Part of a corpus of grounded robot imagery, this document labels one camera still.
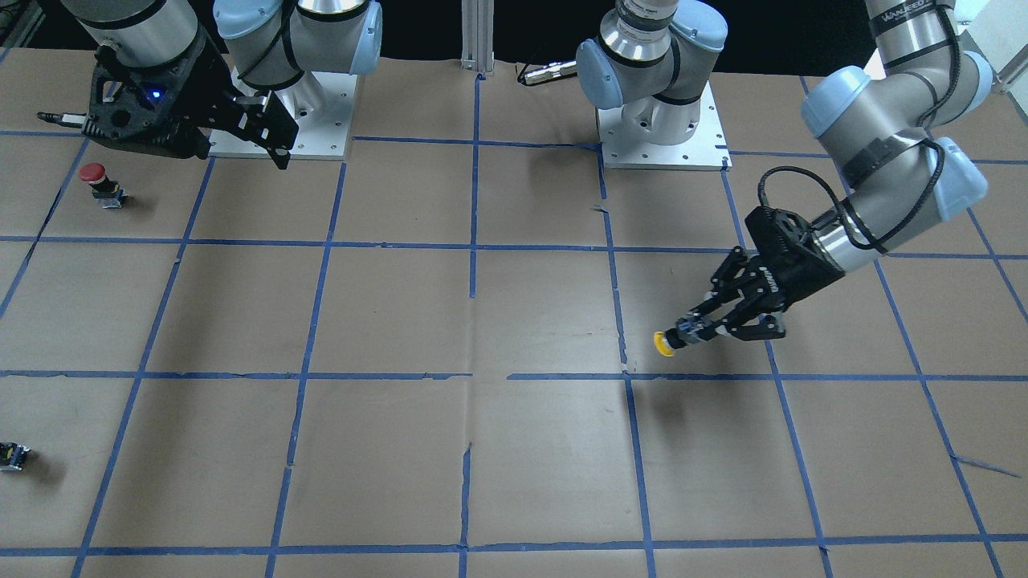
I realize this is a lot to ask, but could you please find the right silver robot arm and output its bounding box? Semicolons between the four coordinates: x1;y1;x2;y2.
38;1;383;169

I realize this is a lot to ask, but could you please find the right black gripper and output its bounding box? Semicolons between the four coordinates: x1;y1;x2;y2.
82;32;299;169

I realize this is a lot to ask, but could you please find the yellow push button switch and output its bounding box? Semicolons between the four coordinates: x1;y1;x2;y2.
652;315;717;357

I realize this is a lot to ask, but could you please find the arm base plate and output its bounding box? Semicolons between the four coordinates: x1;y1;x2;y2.
596;83;733;171
276;71;363;161

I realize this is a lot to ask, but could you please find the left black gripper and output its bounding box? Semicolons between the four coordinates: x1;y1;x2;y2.
683;207;845;344

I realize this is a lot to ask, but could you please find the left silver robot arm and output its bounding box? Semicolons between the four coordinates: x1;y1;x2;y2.
575;1;993;357

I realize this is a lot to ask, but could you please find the small black switch block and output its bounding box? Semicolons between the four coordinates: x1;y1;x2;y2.
1;442;32;472

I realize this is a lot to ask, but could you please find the aluminium frame post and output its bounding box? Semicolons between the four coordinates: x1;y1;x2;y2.
460;0;495;75

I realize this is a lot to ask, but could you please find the red push button switch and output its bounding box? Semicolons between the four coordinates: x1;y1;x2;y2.
77;162;129;210

